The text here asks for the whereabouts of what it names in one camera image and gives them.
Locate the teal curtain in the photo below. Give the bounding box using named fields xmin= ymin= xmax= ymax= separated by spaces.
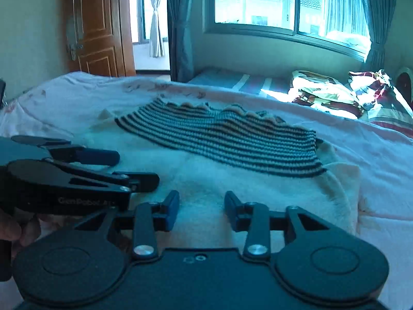
xmin=358 ymin=0 xmax=400 ymax=72
xmin=166 ymin=0 xmax=195 ymax=83

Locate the pink floral bed sheet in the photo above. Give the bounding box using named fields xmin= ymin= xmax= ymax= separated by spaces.
xmin=0 ymin=70 xmax=413 ymax=310

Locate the striped mattress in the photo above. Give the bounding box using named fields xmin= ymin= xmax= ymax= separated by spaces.
xmin=187 ymin=67 xmax=357 ymax=117

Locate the white sheer curtain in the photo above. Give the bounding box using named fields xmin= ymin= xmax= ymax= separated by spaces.
xmin=148 ymin=0 xmax=167 ymax=58

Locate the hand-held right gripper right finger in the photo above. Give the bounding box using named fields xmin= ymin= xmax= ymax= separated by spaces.
xmin=224 ymin=190 xmax=328 ymax=261

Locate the large sliding window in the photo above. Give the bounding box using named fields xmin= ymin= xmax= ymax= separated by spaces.
xmin=203 ymin=0 xmax=372 ymax=63

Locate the person's left hand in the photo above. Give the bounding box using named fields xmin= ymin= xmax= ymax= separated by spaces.
xmin=0 ymin=207 xmax=43 ymax=259

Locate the metal door handle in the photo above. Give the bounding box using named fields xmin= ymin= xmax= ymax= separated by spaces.
xmin=65 ymin=16 xmax=85 ymax=61

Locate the brown wooden door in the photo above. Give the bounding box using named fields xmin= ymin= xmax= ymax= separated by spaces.
xmin=63 ymin=0 xmax=137 ymax=77

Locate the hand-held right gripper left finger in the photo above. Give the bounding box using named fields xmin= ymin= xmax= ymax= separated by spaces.
xmin=74 ymin=190 xmax=180 ymax=261

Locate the crumpled colourful quilt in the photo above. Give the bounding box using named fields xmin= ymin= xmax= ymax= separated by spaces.
xmin=348 ymin=69 xmax=413 ymax=137

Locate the balcony window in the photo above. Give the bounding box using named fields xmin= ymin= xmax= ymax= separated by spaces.
xmin=128 ymin=0 xmax=169 ymax=43

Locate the folded cream patterned blanket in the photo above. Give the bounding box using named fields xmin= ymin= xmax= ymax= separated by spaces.
xmin=288 ymin=69 xmax=366 ymax=119

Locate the cream striped knit sweater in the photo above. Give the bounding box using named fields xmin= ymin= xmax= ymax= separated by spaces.
xmin=87 ymin=95 xmax=362 ymax=249

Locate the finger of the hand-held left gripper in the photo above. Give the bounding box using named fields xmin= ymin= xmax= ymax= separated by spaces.
xmin=109 ymin=171 xmax=161 ymax=193
xmin=48 ymin=147 xmax=121 ymax=166

